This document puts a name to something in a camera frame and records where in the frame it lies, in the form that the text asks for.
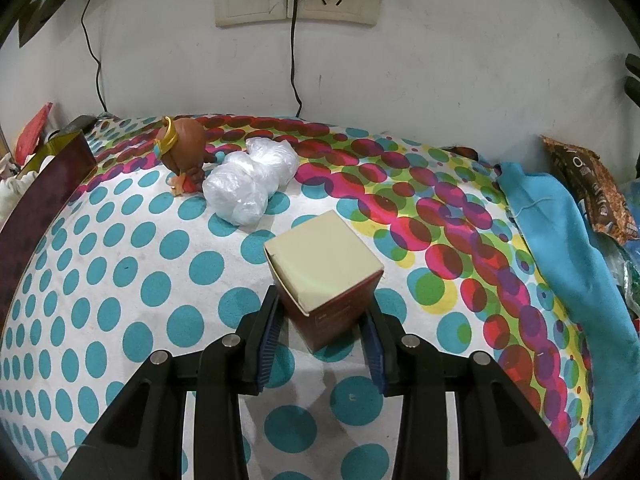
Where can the dark red cream-top box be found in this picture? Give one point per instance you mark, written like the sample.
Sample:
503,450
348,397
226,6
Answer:
320,260

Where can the white plastic bag bundle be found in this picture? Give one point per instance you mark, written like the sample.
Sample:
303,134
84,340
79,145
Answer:
245,180

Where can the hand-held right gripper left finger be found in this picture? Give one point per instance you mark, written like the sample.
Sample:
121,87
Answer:
264,355

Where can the clear plastic bag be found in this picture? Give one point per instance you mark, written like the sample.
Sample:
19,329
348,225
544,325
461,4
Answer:
625,260

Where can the polka dot bed sheet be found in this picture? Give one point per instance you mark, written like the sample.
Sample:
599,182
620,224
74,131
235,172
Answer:
150,285

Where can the dark grey object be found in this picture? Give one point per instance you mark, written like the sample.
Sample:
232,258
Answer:
75,124

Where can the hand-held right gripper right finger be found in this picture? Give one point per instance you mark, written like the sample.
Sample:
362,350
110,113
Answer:
375,355

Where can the brown snack packet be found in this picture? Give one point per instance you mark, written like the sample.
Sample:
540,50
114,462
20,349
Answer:
590,180

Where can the dark cloth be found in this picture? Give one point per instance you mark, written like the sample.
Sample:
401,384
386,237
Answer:
467,152

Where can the blue cloth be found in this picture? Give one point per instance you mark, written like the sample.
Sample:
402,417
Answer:
565,240

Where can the brown toy figurine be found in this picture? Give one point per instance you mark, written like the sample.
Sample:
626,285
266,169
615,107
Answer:
187,145

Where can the red packet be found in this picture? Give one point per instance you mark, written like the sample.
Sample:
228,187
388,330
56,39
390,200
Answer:
32,132

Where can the dark red storage box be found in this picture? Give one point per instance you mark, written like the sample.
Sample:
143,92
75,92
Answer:
40,210

